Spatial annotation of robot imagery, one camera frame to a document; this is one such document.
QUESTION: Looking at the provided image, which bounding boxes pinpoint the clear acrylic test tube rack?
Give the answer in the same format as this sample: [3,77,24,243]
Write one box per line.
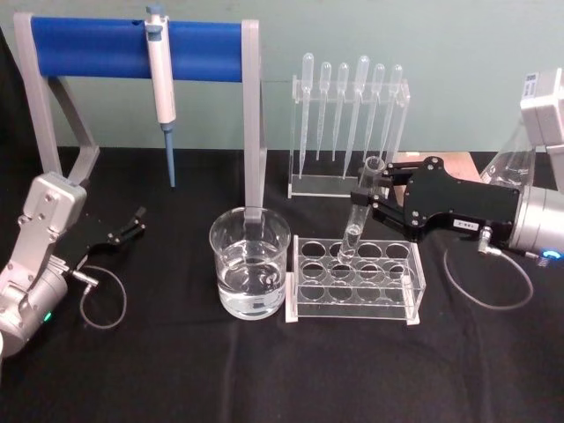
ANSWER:
[285,234,428,328]

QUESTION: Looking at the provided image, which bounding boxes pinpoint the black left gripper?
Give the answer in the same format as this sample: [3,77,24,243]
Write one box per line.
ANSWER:
[56,205,147,269]

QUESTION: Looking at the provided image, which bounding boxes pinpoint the thin gripper cable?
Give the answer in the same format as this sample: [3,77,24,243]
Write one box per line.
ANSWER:
[65,263,130,330]
[443,226,545,310]

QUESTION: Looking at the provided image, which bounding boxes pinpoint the glass beaker with water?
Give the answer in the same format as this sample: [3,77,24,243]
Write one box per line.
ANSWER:
[209,205,292,320]

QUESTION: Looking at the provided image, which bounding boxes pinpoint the thin left gripper cable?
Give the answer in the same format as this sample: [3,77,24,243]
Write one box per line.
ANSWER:
[65,263,130,330]

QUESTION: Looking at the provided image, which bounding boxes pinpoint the clear glass conical flask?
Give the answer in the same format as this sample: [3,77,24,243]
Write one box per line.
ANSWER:
[479,117,537,191]

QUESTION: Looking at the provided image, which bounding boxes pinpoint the clear glass test tube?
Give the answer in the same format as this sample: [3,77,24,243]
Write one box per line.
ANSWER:
[337,157,388,266]

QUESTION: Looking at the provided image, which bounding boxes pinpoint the clear acrylic pipette rack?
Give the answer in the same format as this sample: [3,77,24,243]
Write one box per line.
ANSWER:
[288,73,413,199]

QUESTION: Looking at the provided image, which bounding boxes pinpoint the clear plastic transfer pipette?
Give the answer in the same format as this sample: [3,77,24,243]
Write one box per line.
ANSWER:
[364,63,386,164]
[297,51,315,181]
[384,63,404,167]
[342,54,370,181]
[330,61,350,162]
[315,61,332,162]

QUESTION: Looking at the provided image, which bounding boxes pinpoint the grey stand with blue bar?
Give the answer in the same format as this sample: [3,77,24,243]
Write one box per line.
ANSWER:
[12,11,268,241]

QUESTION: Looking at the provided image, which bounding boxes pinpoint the thin right gripper cable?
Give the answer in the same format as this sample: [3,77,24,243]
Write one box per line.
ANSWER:
[443,226,545,310]

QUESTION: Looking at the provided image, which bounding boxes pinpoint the white and blue micropipette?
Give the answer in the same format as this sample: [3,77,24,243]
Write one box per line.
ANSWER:
[145,4,177,189]

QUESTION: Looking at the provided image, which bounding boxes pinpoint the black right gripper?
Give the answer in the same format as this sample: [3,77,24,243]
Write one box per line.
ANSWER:
[350,155,524,242]

